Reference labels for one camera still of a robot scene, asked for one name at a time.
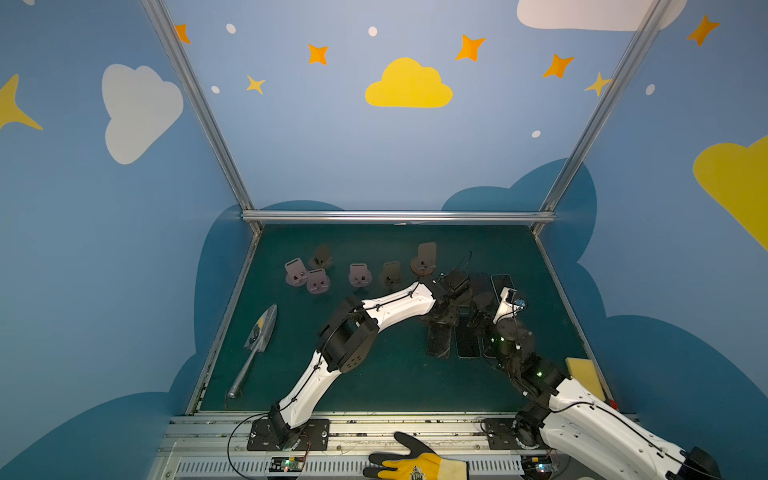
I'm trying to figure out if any pink phone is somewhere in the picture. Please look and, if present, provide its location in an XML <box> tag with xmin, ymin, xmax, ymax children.
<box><xmin>482</xmin><ymin>335</ymin><xmax>498</xmax><ymax>359</ymax></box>

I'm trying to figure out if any dark phone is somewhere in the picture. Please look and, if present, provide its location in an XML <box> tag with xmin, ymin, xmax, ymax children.
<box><xmin>455</xmin><ymin>319</ymin><xmax>480</xmax><ymax>359</ymax></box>

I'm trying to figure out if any black phone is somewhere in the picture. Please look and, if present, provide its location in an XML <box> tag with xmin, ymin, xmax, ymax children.
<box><xmin>426</xmin><ymin>323</ymin><xmax>453</xmax><ymax>359</ymax></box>

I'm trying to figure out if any silver phone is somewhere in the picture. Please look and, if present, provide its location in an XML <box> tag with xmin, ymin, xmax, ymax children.
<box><xmin>490</xmin><ymin>274</ymin><xmax>516</xmax><ymax>297</ymax></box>

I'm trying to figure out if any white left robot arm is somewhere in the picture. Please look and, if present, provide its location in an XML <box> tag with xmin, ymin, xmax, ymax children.
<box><xmin>267</xmin><ymin>270</ymin><xmax>471</xmax><ymax>448</ymax></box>

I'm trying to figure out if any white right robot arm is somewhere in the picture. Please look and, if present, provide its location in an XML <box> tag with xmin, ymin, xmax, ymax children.
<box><xmin>491</xmin><ymin>313</ymin><xmax>722</xmax><ymax>479</ymax></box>

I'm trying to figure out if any yellow sponge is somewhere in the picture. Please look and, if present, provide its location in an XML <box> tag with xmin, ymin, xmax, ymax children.
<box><xmin>566</xmin><ymin>357</ymin><xmax>607</xmax><ymax>401</ymax></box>

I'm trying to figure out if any right circuit board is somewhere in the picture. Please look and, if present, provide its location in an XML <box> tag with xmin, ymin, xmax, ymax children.
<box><xmin>521</xmin><ymin>456</ymin><xmax>557</xmax><ymax>480</ymax></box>

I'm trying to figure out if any circuit board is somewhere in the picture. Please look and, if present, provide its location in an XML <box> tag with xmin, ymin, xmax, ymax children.
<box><xmin>521</xmin><ymin>456</ymin><xmax>557</xmax><ymax>480</ymax></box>
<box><xmin>268</xmin><ymin>456</ymin><xmax>305</xmax><ymax>474</ymax></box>

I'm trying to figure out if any yellow black work glove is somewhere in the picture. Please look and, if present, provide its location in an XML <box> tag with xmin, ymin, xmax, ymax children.
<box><xmin>362</xmin><ymin>431</ymin><xmax>469</xmax><ymax>480</ymax></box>

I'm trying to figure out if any grey metal tube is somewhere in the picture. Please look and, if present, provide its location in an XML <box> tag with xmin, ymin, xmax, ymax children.
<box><xmin>227</xmin><ymin>304</ymin><xmax>278</xmax><ymax>399</ymax></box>

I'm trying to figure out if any left circuit board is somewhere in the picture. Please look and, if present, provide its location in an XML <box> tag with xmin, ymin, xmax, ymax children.
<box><xmin>268</xmin><ymin>456</ymin><xmax>305</xmax><ymax>474</ymax></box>

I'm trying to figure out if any wooden ring phone stand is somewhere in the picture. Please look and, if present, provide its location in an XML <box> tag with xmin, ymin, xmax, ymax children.
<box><xmin>410</xmin><ymin>242</ymin><xmax>437</xmax><ymax>277</ymax></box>

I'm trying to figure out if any aluminium frame rail back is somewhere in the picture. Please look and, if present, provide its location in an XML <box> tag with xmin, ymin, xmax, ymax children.
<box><xmin>241</xmin><ymin>209</ymin><xmax>556</xmax><ymax>224</ymax></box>

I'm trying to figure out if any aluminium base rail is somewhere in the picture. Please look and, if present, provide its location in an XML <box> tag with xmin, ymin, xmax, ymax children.
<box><xmin>149</xmin><ymin>411</ymin><xmax>667</xmax><ymax>480</ymax></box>

